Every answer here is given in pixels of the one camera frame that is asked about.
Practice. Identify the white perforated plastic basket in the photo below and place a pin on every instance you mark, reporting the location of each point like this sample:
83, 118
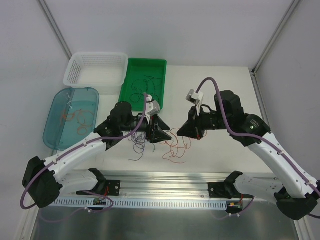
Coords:
96, 69

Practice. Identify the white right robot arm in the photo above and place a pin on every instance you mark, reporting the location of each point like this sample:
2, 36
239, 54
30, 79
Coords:
295, 193

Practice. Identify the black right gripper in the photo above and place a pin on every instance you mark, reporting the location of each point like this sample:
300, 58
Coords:
196, 127

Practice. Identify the green plastic tray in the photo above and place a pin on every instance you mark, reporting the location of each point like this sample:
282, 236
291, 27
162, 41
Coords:
144, 75

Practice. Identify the teal transparent plastic bin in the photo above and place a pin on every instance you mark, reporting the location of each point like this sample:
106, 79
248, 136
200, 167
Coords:
72, 117

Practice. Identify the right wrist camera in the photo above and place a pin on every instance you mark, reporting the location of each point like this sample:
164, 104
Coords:
195, 98

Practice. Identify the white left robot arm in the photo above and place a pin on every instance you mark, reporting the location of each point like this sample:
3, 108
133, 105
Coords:
47, 179

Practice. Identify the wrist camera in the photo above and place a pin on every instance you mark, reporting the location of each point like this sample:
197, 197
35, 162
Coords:
195, 98
152, 108

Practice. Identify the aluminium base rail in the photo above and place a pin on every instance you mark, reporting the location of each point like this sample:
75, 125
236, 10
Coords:
163, 185

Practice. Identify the white slotted cable duct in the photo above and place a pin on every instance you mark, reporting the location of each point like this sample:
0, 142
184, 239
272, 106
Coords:
135, 203

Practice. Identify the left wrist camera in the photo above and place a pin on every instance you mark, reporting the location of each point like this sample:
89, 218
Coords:
152, 108

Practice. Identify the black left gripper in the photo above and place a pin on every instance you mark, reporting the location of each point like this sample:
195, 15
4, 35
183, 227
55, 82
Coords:
152, 130

